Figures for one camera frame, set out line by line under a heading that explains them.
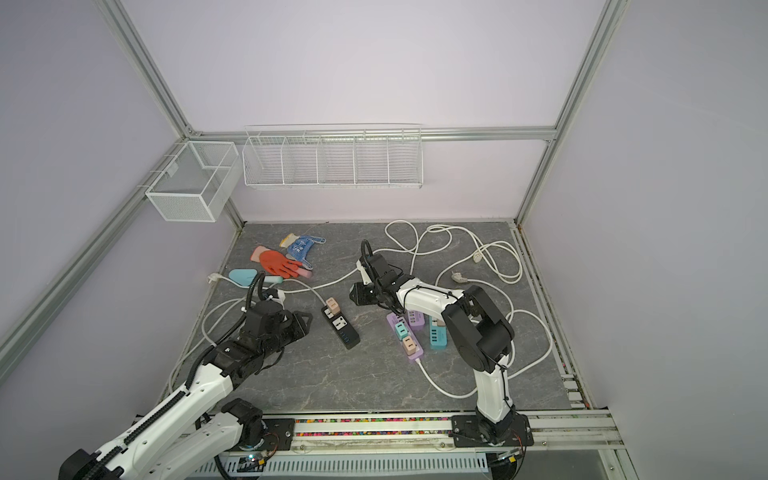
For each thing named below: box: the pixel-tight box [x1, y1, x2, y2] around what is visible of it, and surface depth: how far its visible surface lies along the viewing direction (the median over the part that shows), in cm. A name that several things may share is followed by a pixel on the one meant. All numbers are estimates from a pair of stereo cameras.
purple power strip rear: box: [408, 310, 425, 331], surface depth 93 cm
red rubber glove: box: [259, 250, 302, 279], surface depth 107 cm
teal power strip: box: [429, 314, 448, 350], surface depth 89 cm
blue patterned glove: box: [280, 233, 326, 270], surface depth 114 cm
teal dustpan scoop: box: [228, 268, 283, 287], surface depth 107 cm
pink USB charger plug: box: [326, 297, 341, 314], surface depth 91 cm
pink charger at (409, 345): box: [402, 336, 417, 356], surface depth 84 cm
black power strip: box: [321, 305, 361, 350], surface depth 91 cm
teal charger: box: [395, 322, 409, 341], surface depth 86 cm
